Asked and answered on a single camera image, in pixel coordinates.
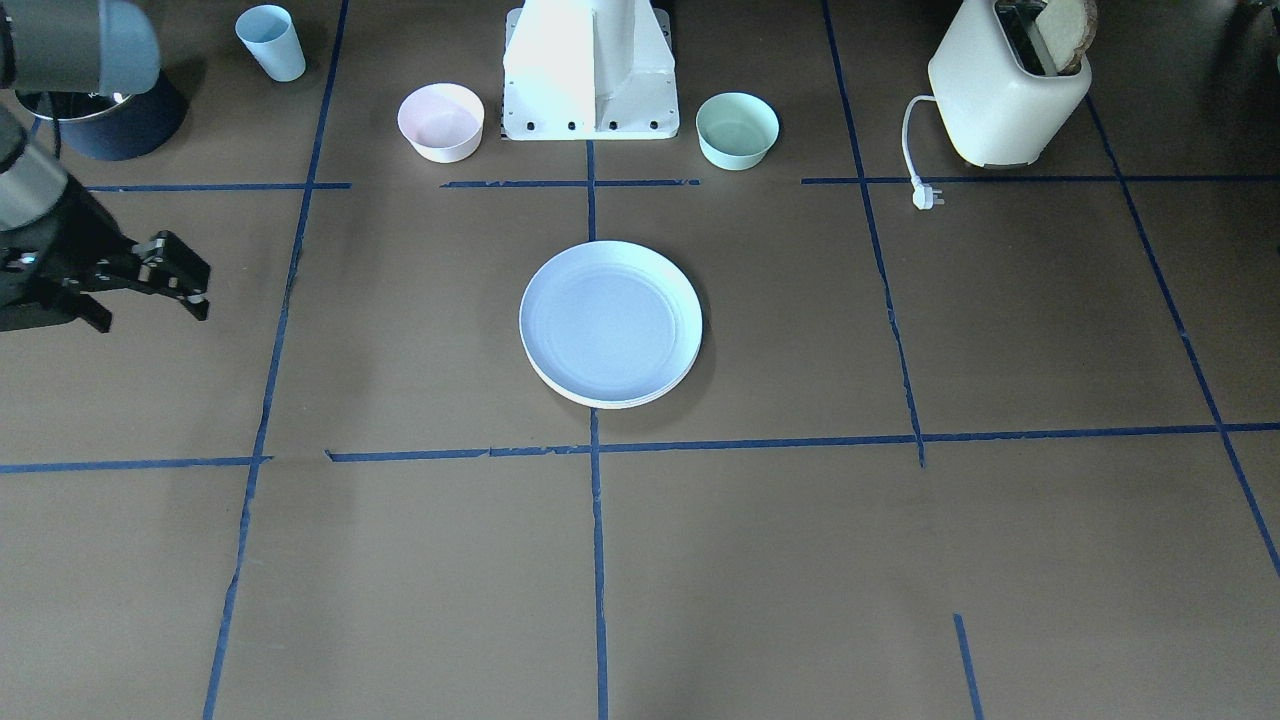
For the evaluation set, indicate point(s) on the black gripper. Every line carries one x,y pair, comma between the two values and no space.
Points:
88,232

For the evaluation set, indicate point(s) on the blue plate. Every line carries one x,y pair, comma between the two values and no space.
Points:
610,324

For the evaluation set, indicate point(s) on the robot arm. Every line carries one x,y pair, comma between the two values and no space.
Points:
92,70

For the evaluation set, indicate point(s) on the dark blue saucepan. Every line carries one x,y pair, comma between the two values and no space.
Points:
111,127

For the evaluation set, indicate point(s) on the light blue cup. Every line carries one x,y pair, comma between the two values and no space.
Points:
268,32

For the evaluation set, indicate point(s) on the pink bowl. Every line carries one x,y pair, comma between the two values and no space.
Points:
443,122

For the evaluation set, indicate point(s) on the green bowl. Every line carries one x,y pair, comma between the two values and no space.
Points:
736,130

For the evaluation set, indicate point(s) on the cream toaster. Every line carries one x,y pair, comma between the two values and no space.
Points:
999,92

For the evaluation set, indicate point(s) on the toast slice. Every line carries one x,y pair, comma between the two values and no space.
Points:
1067,29

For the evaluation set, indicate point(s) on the white mounting post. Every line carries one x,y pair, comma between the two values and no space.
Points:
589,71

